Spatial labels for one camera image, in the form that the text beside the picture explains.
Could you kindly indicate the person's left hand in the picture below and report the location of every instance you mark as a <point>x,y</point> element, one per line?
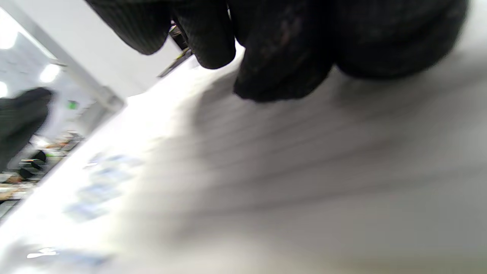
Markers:
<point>19,121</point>

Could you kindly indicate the blue spiral lined notebook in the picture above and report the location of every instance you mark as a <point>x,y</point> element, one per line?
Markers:
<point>304,171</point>

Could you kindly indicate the person's right hand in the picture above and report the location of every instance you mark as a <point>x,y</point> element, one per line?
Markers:
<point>289,45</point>

